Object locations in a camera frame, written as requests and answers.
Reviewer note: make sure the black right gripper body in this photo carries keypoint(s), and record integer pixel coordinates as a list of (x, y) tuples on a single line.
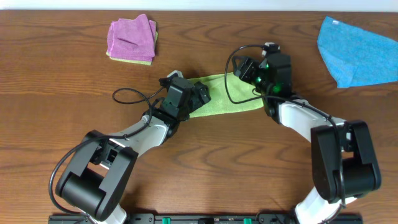
[(252, 74)]

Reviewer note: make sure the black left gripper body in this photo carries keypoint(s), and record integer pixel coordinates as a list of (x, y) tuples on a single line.
[(196, 100)]

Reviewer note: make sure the green microfibre cloth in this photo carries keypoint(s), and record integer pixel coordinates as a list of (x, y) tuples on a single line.
[(238, 90)]

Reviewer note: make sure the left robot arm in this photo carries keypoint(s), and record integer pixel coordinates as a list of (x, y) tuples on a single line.
[(89, 180)]

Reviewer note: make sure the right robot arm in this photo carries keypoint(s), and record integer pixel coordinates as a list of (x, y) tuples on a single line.
[(344, 162)]

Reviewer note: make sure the folded light green cloth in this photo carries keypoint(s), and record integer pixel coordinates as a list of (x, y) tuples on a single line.
[(142, 62)]

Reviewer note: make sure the folded purple cloth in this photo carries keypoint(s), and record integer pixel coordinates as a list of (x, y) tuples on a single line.
[(132, 39)]

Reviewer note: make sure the blue cloth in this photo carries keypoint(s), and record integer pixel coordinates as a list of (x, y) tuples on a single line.
[(356, 57)]

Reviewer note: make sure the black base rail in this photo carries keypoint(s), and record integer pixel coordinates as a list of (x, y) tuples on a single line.
[(148, 218)]

